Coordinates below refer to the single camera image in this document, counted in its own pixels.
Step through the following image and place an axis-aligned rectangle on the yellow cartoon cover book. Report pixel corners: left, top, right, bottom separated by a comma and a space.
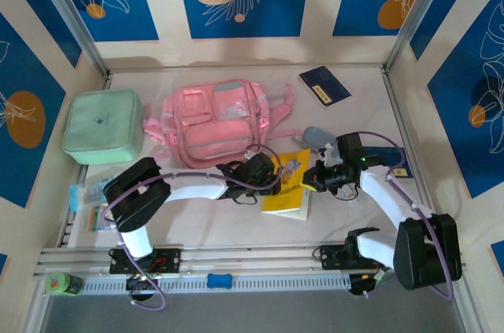
261, 147, 313, 222

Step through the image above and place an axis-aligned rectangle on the grey pencil case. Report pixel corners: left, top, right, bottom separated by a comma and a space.
299, 126, 340, 154

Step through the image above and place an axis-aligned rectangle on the dark blue yellow-label book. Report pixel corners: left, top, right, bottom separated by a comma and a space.
298, 65, 352, 110
364, 146, 411, 183

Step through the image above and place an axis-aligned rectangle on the pink backpack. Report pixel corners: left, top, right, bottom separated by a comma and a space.
142, 79, 296, 203

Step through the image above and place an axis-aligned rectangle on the mint green zip case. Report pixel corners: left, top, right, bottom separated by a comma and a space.
61, 88, 146, 165

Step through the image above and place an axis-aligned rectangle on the blue bone-shaped clip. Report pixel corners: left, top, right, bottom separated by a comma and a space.
206, 272, 234, 290

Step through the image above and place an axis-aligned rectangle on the green orange paper packet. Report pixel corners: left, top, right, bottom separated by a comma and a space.
89, 203, 118, 235

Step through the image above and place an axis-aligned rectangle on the blue white plastic packet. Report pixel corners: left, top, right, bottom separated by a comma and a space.
69, 177, 108, 214

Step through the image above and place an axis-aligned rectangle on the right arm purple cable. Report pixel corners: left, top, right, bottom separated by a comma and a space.
356, 131, 458, 302

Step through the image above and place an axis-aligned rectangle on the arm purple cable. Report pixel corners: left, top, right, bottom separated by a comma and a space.
102, 143, 284, 310
356, 131, 458, 302

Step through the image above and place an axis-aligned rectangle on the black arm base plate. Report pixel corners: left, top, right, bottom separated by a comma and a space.
109, 248, 182, 275
321, 244, 391, 271

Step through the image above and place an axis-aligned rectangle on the aluminium table cross rail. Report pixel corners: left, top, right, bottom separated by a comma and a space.
33, 239, 468, 278

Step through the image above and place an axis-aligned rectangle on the aluminium table side rail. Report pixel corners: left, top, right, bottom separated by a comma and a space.
57, 72, 113, 250
382, 67, 447, 240

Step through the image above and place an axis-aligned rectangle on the grey slotted cable duct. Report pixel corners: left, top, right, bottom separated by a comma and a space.
80, 274, 351, 294

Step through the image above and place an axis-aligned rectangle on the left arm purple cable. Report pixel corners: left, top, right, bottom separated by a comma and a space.
102, 143, 284, 310

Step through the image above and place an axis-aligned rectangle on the aluminium frame post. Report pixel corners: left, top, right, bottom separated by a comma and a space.
384, 0, 448, 71
29, 0, 109, 76

